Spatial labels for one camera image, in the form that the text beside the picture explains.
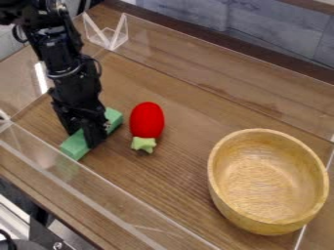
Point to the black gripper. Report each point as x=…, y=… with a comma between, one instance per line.
x=75, y=102

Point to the green rectangular block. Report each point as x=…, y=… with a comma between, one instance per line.
x=75, y=146

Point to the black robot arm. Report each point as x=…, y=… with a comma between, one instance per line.
x=42, y=23

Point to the light wooden bowl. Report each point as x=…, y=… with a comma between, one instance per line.
x=268, y=181

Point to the red plush strawberry toy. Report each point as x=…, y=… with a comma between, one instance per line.
x=146, y=125

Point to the clear acrylic enclosure wall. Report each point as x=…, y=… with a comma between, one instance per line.
x=144, y=201

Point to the black metal table bracket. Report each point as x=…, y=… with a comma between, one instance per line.
x=45, y=237

